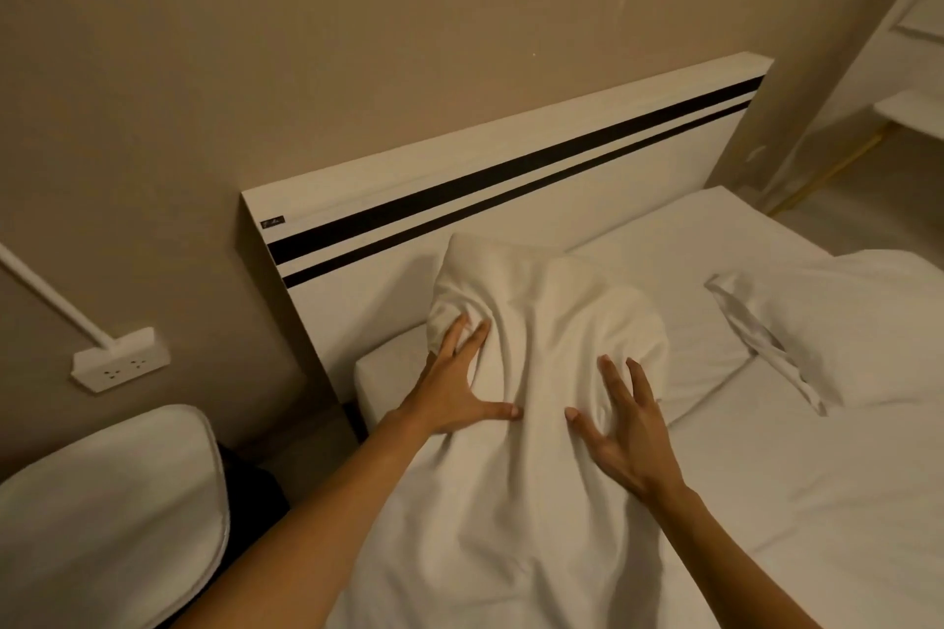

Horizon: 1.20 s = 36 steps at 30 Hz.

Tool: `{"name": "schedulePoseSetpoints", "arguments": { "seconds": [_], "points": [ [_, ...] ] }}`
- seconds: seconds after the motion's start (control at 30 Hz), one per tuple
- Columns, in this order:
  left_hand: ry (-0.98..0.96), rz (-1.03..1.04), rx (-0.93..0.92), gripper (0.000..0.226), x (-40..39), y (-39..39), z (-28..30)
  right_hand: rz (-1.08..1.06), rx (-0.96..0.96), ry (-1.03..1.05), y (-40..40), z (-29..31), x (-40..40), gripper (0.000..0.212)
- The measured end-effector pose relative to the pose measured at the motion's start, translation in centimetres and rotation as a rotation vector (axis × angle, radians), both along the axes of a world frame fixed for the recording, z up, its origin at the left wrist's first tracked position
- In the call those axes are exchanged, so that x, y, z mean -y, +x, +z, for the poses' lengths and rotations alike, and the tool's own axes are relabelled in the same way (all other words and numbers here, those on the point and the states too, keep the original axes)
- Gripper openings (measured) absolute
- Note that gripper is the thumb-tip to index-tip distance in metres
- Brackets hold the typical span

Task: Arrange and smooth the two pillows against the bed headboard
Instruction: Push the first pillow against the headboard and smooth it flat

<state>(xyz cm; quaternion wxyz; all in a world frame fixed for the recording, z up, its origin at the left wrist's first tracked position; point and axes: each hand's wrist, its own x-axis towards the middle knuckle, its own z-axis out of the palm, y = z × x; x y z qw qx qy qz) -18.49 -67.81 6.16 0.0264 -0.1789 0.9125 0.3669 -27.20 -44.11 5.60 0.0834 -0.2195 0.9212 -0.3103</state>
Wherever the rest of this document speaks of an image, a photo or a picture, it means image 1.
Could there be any person's right hand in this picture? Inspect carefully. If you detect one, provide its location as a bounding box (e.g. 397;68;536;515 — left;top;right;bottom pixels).
564;356;691;505

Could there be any person's left hand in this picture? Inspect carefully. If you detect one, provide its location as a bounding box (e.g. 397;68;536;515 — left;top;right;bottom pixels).
393;315;525;441

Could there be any person's left forearm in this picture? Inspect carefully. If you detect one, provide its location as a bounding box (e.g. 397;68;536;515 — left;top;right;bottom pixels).
168;407;438;629

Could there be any person's right forearm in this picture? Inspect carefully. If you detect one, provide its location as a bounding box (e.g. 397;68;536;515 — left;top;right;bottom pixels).
649;483;820;629

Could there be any mattress with white sheet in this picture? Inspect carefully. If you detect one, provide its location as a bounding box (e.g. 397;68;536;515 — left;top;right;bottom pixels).
354;186;944;629

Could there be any white headboard with black stripes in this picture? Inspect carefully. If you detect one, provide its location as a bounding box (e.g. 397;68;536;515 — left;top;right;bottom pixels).
241;52;774;434

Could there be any yellow floor strip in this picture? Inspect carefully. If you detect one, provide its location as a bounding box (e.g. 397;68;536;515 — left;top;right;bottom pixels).
766;123;895;217

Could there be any white pillow with piped edge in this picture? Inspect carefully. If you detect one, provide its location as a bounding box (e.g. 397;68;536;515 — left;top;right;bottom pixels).
0;404;232;629

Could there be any white wall socket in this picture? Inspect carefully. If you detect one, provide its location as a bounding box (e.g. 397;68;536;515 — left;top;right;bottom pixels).
71;327;172;394

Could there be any white cable conduit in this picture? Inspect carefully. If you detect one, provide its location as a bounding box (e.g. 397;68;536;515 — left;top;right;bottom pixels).
0;241;113;347

